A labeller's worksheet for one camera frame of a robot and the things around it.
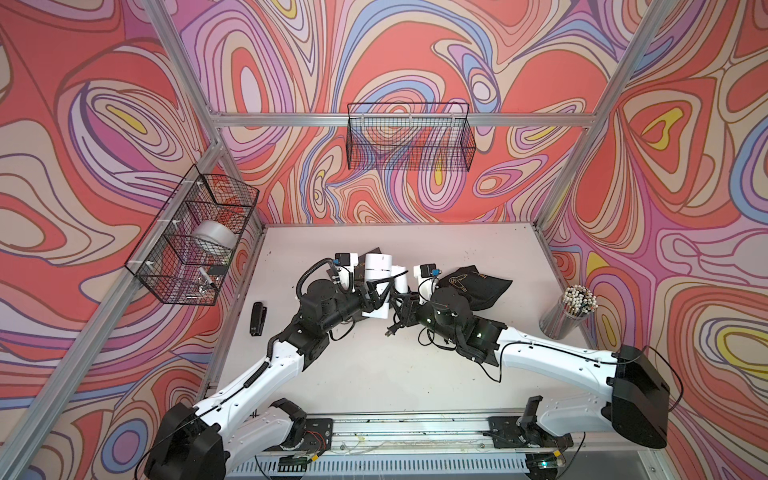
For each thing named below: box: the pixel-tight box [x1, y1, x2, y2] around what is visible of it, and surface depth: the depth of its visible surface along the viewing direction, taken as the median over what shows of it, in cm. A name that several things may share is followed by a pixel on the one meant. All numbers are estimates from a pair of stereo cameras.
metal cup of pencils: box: [539, 284, 598, 340], surface depth 80 cm
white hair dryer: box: [362, 253, 408, 319], surface depth 72 cm
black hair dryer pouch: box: [437, 265, 513, 310], surface depth 98 cm
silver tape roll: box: [192, 220, 239, 249], surface depth 76 cm
